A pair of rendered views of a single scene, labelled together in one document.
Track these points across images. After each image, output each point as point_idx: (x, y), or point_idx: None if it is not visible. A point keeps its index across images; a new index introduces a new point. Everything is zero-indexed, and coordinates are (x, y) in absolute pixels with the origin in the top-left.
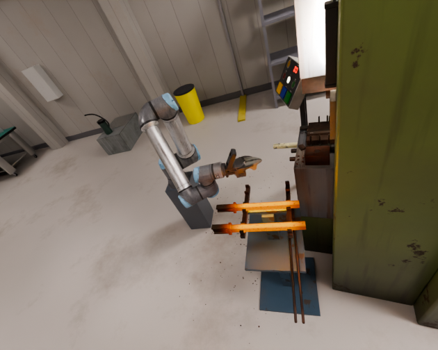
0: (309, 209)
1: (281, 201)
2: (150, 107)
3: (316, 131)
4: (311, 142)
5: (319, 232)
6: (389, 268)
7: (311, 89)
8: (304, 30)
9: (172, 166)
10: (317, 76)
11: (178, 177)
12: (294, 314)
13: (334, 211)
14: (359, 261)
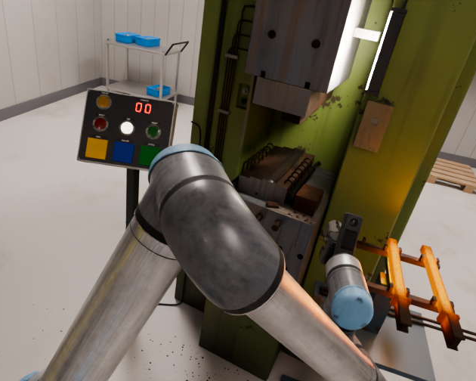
0: None
1: (391, 250)
2: (239, 194)
3: (270, 178)
4: (289, 187)
5: None
6: None
7: (309, 111)
8: (345, 32)
9: (345, 336)
10: (315, 93)
11: (359, 350)
12: None
13: (390, 230)
14: None
